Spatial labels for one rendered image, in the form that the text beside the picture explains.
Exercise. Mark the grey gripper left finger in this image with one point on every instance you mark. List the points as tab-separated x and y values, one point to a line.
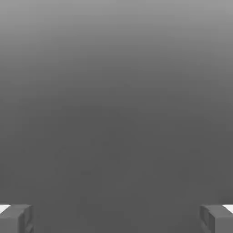
14	219

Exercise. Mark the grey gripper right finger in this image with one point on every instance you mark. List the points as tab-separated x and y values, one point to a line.
218	219

